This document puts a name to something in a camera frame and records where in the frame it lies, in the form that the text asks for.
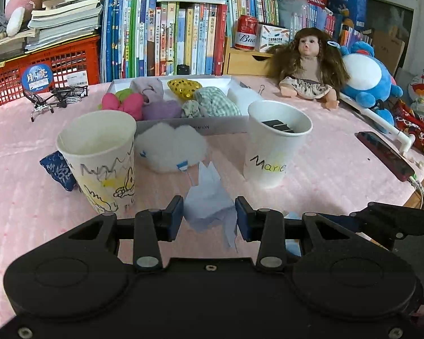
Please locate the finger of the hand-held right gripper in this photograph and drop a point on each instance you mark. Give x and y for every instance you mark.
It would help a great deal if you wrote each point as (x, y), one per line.
(392, 219)

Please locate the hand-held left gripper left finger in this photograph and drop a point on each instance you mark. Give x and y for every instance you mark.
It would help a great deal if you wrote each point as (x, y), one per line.
(175, 219)

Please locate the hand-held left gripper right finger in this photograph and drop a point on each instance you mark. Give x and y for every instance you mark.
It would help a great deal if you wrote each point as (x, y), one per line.
(243, 219)

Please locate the white tissue paper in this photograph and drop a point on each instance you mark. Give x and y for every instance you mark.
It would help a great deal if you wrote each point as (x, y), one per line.
(208, 201)

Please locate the shallow grey cardboard box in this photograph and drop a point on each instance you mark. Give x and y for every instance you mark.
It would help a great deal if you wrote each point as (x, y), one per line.
(219, 125)

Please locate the green and pink soft toy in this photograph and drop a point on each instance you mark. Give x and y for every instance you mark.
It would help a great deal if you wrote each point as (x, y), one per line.
(127, 104)

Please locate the gold sequin soft toy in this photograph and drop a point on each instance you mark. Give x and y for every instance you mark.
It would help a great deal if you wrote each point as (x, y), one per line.
(185, 88)

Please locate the light purple towel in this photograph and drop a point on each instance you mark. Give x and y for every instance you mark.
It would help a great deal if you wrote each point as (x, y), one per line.
(150, 88)

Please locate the purple soft ball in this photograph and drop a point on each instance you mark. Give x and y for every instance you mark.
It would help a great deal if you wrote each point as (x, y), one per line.
(162, 109)

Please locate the paper cup with handwriting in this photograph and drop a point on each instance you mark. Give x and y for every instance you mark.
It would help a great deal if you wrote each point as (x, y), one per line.
(272, 159)

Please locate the smartphone with red case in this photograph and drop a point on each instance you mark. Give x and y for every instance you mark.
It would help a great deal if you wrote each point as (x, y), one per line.
(385, 152)

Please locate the white fluffy plush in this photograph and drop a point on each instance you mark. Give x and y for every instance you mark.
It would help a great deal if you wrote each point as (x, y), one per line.
(169, 144)

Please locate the paper cup with rabbit drawing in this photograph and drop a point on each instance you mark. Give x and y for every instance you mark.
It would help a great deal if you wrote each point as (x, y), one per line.
(102, 169)

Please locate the red patterned cloth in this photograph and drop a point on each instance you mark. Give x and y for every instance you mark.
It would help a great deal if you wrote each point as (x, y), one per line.
(418, 134)

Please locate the black clips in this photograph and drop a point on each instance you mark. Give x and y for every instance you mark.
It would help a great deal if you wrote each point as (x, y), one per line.
(279, 126)

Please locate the floral fabric bundle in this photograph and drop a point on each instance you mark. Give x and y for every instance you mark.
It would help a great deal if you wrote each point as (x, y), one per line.
(191, 109)

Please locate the green checked fabric bundle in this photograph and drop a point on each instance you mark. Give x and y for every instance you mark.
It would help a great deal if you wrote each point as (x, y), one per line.
(215, 100)

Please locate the blue and white plush toy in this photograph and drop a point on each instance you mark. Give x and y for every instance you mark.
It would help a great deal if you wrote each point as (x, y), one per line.
(364, 77)

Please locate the small black box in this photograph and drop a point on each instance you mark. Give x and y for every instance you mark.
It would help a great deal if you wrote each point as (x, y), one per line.
(183, 70)

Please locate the wooden drawer box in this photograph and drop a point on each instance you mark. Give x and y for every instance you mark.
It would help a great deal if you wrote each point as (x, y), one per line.
(243, 61)

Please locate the brown-haired doll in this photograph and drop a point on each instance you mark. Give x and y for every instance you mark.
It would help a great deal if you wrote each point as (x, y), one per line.
(307, 74)

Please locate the black metal miniature bicycle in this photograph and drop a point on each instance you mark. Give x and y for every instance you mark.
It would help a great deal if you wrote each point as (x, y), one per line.
(62, 95)

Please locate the brown cardboard box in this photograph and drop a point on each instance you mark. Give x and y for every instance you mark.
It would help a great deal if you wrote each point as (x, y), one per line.
(388, 51)

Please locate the row of colourful upright books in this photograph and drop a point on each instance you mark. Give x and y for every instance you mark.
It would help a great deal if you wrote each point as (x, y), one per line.
(162, 35)

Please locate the small white pencil box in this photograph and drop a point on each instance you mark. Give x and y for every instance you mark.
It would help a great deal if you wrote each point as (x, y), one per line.
(274, 37)

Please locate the red drink can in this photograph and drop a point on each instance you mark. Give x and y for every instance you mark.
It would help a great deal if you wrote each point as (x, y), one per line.
(246, 31)

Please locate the red plastic crate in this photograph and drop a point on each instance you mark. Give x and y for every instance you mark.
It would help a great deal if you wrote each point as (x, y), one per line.
(74, 60)

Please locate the row of thin upright books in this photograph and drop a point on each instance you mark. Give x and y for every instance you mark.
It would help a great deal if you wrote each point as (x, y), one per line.
(304, 17)

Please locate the blue printed carton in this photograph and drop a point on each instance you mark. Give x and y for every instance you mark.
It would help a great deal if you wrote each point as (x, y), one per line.
(349, 3)

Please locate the stack of worn books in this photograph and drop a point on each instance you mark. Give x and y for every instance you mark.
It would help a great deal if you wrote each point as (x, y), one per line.
(67, 17)

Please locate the white rail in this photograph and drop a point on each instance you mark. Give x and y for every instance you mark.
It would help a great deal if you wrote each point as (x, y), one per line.
(381, 122)

